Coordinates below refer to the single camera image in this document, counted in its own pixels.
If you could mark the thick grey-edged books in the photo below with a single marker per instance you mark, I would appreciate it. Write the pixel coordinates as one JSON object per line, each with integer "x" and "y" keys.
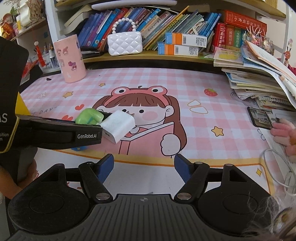
{"x": 77, "y": 17}

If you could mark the red thick books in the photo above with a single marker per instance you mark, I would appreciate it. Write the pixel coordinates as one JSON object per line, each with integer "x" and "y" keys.
{"x": 229, "y": 37}

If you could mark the white charger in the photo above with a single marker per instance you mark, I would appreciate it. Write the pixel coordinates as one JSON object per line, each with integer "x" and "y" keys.
{"x": 118, "y": 126}

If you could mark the wooden bookshelf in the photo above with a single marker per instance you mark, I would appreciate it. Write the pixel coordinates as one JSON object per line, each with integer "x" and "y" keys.
{"x": 150, "y": 59}

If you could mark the red dictionary box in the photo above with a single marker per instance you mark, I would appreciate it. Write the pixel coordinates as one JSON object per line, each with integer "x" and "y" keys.
{"x": 242, "y": 20}

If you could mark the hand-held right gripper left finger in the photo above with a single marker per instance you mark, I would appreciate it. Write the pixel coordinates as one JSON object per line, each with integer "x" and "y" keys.
{"x": 105, "y": 169}

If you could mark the antler headband decoration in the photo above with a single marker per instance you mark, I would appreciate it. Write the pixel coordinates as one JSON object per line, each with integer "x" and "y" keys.
{"x": 256, "y": 38}

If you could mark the grey fluffy fur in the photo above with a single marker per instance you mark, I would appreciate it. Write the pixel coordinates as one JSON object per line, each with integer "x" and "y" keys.
{"x": 277, "y": 208}

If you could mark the white flat board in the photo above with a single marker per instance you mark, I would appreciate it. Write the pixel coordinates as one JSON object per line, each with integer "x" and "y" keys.
{"x": 134, "y": 4}

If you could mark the black smartphone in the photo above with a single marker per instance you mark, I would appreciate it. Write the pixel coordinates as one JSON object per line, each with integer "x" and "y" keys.
{"x": 260, "y": 118}

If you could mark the red hanging ornament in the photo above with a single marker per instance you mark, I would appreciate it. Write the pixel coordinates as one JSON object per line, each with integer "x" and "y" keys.
{"x": 39, "y": 58}

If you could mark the row of colourful books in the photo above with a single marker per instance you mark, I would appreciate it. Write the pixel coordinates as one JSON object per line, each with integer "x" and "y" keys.
{"x": 161, "y": 25}

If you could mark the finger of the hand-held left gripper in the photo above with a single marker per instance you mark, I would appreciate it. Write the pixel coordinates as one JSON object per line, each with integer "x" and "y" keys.
{"x": 57, "y": 135}
{"x": 107, "y": 113}

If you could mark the pink cartoon cup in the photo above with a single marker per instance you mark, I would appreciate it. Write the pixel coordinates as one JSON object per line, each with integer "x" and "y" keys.
{"x": 69, "y": 60}

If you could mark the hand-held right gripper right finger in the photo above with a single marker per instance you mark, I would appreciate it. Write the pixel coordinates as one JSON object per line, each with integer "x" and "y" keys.
{"x": 183, "y": 169}

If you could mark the person's left hand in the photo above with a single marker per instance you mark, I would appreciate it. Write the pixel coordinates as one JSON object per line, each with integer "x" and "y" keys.
{"x": 9, "y": 184}

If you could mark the pink printed desk mat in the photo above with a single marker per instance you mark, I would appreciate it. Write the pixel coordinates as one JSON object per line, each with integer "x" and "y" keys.
{"x": 208, "y": 139}

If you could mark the stack of books and papers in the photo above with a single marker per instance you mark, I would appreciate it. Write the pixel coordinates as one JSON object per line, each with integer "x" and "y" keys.
{"x": 254, "y": 78}

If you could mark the black case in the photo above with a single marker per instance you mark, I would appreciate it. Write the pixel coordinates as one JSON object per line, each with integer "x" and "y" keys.
{"x": 91, "y": 52}

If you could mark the green toy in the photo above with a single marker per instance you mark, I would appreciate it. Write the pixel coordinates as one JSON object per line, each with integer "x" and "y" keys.
{"x": 89, "y": 115}

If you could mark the orange and blue box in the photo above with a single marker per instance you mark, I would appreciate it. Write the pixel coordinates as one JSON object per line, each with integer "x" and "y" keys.
{"x": 178, "y": 49}
{"x": 185, "y": 39}

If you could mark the deer wall sticker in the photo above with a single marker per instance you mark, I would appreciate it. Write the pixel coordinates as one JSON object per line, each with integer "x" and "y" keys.
{"x": 288, "y": 55}

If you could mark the pen organizer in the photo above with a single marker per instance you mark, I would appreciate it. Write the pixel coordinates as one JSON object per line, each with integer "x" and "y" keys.
{"x": 50, "y": 60}

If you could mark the pink plush toy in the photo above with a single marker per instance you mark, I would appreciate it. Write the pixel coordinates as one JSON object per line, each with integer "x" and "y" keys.
{"x": 283, "y": 133}

